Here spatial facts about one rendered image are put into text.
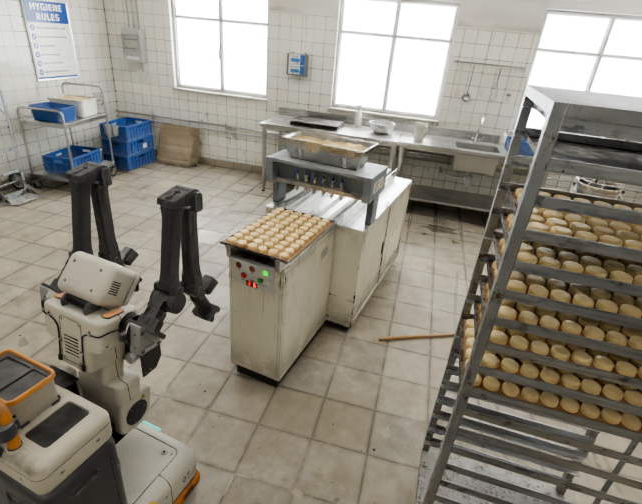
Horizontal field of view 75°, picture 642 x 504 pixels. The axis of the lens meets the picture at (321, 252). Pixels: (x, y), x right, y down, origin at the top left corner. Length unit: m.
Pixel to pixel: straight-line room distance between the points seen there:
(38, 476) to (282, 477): 1.16
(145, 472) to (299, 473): 0.72
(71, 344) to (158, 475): 0.67
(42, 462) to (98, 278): 0.55
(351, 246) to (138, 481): 1.67
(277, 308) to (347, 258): 0.70
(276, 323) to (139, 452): 0.86
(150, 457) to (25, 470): 0.68
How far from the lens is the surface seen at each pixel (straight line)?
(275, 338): 2.38
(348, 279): 2.81
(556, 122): 1.08
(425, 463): 2.27
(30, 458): 1.51
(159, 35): 6.82
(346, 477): 2.33
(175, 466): 2.04
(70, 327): 1.67
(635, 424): 1.61
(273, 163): 2.78
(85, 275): 1.62
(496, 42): 5.72
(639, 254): 1.25
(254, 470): 2.32
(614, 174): 1.16
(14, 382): 1.60
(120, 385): 1.81
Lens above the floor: 1.91
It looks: 27 degrees down
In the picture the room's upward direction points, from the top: 5 degrees clockwise
